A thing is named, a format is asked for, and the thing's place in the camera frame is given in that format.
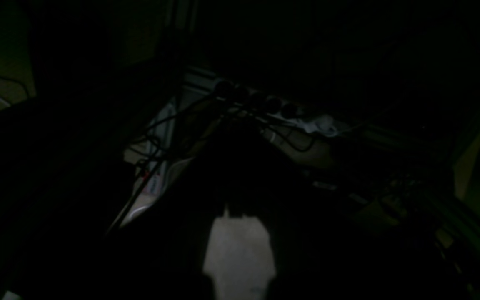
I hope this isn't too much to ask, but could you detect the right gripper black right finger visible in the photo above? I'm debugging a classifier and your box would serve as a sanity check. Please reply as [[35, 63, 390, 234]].
[[223, 126, 480, 300]]

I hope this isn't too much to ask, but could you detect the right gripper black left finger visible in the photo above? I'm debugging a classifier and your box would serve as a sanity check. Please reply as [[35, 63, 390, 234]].
[[0, 96, 224, 300]]

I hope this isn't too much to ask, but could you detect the white power strip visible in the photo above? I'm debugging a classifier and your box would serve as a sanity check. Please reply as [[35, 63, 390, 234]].
[[183, 67, 350, 138]]

